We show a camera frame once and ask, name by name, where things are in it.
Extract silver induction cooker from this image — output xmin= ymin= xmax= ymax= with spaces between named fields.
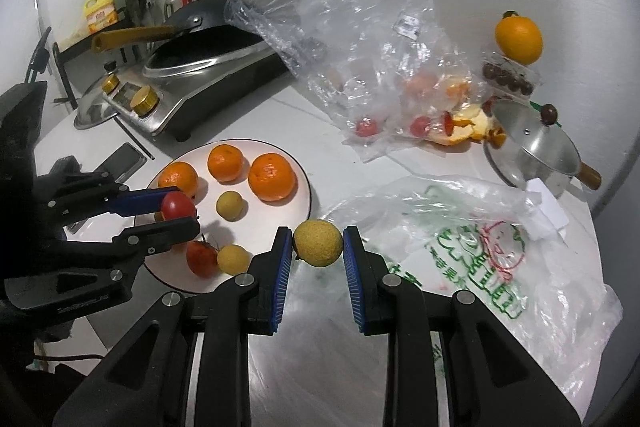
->
xmin=101 ymin=25 xmax=286 ymax=142

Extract yellow detergent bottle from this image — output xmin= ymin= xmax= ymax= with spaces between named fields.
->
xmin=82 ymin=0 xmax=118 ymax=35

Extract white paper receipt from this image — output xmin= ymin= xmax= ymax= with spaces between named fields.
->
xmin=526 ymin=178 xmax=570 ymax=239

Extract black smartphone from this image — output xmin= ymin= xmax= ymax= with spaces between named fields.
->
xmin=64 ymin=142 xmax=149 ymax=235

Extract yellow longan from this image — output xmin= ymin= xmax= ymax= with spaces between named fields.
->
xmin=217 ymin=244 xmax=252 ymax=277
xmin=293 ymin=220 xmax=343 ymax=268
xmin=216 ymin=191 xmax=244 ymax=221

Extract clear crumpled plastic bag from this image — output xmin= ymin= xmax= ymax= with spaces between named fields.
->
xmin=224 ymin=0 xmax=489 ymax=161

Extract small steel saucepan with lid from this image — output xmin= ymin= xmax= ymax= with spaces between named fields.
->
xmin=484 ymin=100 xmax=602 ymax=197

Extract large orange on box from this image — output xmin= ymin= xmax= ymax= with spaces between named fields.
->
xmin=495 ymin=11 xmax=544 ymax=66

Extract black wire rack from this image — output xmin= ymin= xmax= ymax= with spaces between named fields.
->
xmin=51 ymin=32 xmax=99 ymax=110

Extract mandarin orange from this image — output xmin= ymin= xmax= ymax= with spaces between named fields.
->
xmin=247 ymin=153 xmax=297 ymax=202
xmin=207 ymin=143 xmax=244 ymax=183
xmin=157 ymin=161 xmax=198 ymax=198

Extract oil bottle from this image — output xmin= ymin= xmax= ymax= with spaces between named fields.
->
xmin=163 ymin=0 xmax=182 ymax=20

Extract cherry tomato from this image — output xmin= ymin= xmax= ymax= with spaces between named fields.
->
xmin=160 ymin=191 xmax=196 ymax=220
xmin=186 ymin=241 xmax=218 ymax=279

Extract black wok wooden handle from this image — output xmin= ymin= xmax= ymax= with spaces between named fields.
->
xmin=91 ymin=0 xmax=269 ymax=68

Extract clear box of chestnuts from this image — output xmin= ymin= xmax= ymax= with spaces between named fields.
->
xmin=480 ymin=51 xmax=541 ymax=102

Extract printed flat plastic bag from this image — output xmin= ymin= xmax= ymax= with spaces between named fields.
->
xmin=324 ymin=176 xmax=623 ymax=416

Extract orange peel pieces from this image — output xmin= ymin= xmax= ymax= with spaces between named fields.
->
xmin=426 ymin=77 xmax=506 ymax=148

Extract white round plate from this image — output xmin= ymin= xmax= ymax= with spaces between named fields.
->
xmin=144 ymin=139 xmax=311 ymax=294

